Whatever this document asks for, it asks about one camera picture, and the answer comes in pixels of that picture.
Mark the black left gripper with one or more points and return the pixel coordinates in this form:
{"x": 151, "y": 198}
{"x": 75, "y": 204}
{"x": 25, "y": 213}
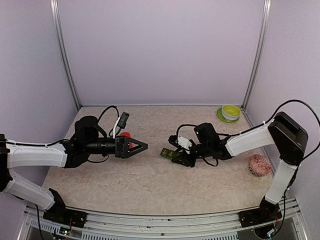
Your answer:
{"x": 124, "y": 152}

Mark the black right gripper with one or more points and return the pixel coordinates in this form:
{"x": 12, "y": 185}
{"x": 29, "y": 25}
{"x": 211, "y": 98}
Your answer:
{"x": 187, "y": 161}

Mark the green pill organizer box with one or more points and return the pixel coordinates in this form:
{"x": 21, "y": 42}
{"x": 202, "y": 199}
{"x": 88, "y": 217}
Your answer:
{"x": 168, "y": 154}

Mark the orange pill bottle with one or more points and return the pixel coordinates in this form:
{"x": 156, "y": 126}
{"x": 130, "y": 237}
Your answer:
{"x": 127, "y": 137}

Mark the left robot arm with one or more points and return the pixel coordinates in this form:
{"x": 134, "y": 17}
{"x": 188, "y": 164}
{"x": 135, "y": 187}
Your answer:
{"x": 88, "y": 139}

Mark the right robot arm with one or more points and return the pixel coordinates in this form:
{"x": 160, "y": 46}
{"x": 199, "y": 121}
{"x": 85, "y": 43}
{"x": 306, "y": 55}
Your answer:
{"x": 279, "y": 130}

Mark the green plate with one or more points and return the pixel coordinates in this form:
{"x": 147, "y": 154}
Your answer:
{"x": 223, "y": 119}

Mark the lime green bowl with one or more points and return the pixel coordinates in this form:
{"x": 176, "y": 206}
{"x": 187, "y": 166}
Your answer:
{"x": 230, "y": 110}

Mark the white bowl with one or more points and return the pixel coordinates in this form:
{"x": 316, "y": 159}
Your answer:
{"x": 230, "y": 116}

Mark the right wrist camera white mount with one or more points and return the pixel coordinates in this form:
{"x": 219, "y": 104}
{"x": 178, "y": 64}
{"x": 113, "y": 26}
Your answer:
{"x": 185, "y": 144}

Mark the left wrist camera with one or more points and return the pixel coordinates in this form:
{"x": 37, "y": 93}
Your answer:
{"x": 120, "y": 123}

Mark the front aluminium rail base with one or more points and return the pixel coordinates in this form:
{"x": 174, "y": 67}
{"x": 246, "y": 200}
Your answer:
{"x": 113, "y": 226}

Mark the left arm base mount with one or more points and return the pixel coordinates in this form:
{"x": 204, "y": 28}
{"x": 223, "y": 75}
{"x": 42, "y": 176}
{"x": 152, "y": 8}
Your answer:
{"x": 58, "y": 213}

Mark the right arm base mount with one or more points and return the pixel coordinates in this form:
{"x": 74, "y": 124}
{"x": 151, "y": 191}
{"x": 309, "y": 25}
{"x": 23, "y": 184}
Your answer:
{"x": 260, "y": 216}

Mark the left aluminium frame post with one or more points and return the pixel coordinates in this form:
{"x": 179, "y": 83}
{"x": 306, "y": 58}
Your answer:
{"x": 54, "y": 5}

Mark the aluminium frame post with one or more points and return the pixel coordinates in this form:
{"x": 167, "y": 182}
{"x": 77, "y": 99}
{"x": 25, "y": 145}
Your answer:
{"x": 258, "y": 53}
{"x": 54, "y": 5}

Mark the right aluminium frame post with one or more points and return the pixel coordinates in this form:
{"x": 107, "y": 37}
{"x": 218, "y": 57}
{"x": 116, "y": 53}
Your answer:
{"x": 258, "y": 53}

